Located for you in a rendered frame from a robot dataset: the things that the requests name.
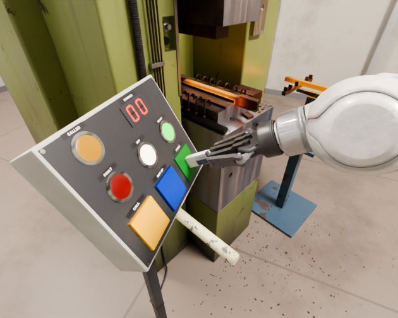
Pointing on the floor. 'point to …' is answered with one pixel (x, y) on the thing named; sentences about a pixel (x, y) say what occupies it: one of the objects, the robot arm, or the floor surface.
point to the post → (155, 291)
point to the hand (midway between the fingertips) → (198, 159)
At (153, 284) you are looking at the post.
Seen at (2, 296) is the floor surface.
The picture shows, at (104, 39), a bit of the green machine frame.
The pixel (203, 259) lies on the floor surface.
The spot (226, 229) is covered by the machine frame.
